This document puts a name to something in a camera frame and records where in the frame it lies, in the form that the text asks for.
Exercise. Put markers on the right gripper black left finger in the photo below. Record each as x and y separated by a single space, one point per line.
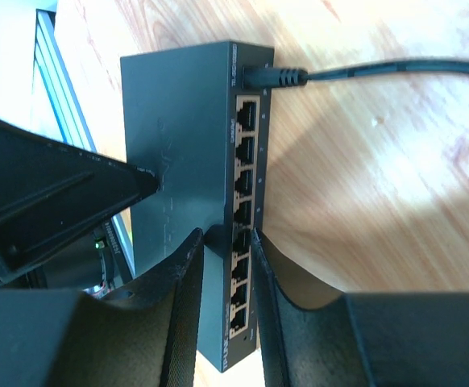
142 334

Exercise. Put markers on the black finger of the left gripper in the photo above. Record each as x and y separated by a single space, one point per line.
52 194

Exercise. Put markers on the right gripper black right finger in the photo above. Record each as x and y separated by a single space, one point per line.
313 334

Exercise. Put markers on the black network switch box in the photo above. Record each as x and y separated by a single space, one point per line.
190 120

